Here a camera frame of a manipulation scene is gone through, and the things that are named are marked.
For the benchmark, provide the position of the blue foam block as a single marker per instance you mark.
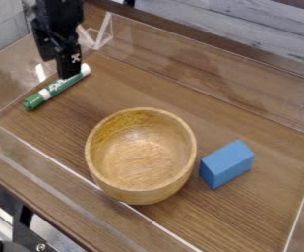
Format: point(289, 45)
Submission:
point(225, 164)

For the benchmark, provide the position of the black table leg bracket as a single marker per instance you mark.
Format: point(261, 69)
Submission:
point(23, 235)

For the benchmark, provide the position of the brown wooden bowl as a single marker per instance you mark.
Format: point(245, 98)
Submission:
point(139, 153)

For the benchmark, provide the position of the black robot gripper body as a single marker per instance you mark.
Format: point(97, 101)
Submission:
point(58, 18)

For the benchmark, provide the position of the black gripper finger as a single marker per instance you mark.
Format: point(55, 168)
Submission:
point(44, 48)
point(68, 58)

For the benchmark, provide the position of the green Expo marker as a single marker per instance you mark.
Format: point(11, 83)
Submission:
point(36, 99)

